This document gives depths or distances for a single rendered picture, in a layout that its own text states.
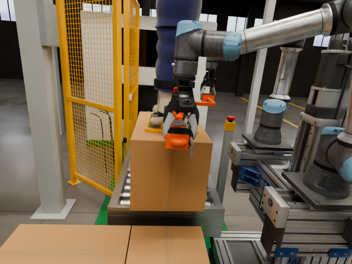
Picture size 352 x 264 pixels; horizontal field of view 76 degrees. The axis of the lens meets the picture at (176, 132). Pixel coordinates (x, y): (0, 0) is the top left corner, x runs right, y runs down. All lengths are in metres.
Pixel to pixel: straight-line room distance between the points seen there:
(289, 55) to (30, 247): 1.65
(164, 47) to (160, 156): 0.56
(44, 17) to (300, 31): 1.63
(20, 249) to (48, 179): 0.98
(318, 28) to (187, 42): 0.40
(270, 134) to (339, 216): 0.52
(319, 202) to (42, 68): 1.88
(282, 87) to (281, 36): 0.66
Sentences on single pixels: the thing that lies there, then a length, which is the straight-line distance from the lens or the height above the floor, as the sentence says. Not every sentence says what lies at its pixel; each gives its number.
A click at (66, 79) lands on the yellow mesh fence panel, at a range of 2.55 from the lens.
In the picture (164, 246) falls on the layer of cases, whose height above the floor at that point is 0.54.
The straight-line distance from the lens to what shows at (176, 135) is 0.71.
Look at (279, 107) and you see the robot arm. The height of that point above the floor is 1.25.
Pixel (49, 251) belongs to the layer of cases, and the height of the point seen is 0.54.
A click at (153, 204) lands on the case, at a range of 1.25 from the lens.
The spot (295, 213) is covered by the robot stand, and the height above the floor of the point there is 0.97.
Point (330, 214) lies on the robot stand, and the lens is 1.02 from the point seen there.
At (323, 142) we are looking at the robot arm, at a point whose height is 1.22.
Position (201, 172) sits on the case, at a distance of 1.18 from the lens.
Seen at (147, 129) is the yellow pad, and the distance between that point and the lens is 1.20.
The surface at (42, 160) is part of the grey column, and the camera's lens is 2.23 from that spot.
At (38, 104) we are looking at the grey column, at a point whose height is 1.03.
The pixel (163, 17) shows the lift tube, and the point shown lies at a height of 1.64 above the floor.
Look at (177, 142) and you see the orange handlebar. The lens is 0.70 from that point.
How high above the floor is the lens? 1.46
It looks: 18 degrees down
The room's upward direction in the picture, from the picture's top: 4 degrees clockwise
